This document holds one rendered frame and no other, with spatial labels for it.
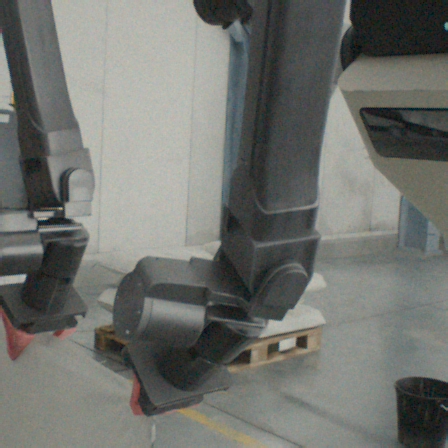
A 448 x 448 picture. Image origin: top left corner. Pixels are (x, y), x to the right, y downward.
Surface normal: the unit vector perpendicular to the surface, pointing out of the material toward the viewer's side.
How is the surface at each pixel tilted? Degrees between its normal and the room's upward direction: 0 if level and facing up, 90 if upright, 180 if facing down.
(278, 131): 115
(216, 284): 28
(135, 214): 90
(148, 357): 46
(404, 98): 130
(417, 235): 90
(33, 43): 85
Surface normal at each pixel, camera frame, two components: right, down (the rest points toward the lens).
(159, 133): 0.65, 0.15
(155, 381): 0.49, -0.58
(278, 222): 0.27, 0.57
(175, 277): 0.34, -0.82
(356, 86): -0.47, -0.72
